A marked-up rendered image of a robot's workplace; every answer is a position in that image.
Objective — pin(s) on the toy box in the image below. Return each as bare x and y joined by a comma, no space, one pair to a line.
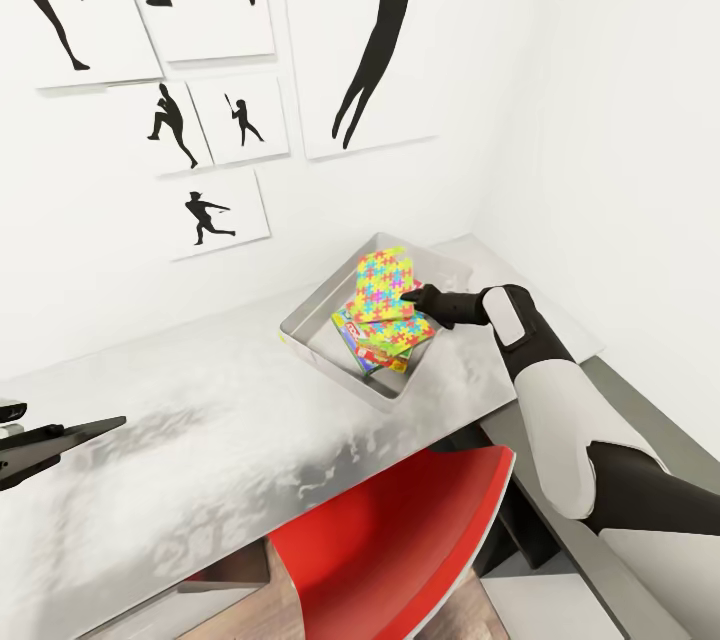
314,338

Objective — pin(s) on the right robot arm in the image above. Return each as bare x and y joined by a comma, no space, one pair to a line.
592,465

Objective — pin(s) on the board game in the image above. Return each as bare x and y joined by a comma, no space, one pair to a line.
399,362
349,331

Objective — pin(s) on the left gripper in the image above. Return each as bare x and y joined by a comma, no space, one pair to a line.
28,453

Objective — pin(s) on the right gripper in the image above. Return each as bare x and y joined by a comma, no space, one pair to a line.
442,307

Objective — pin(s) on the jigsaw puzzle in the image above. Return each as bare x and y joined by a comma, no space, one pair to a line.
381,282
403,332

